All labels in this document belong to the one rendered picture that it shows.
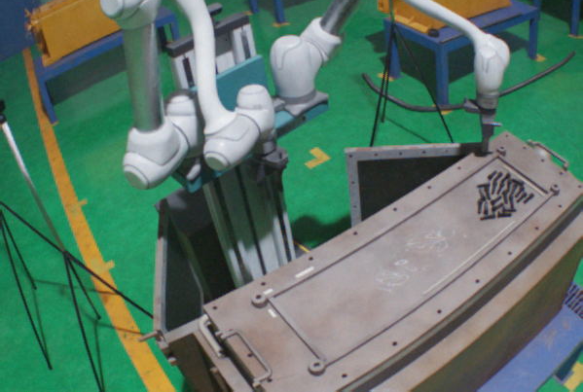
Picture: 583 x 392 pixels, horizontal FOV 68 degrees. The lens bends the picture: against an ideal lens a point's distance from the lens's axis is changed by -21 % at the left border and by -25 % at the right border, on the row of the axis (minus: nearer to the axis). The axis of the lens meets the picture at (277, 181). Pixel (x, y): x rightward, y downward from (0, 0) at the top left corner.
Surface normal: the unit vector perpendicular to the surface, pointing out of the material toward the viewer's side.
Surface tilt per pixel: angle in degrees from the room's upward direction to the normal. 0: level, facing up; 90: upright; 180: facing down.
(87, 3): 90
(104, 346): 0
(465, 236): 0
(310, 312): 0
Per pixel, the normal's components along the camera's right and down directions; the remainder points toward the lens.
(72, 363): -0.15, -0.77
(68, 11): 0.49, 0.48
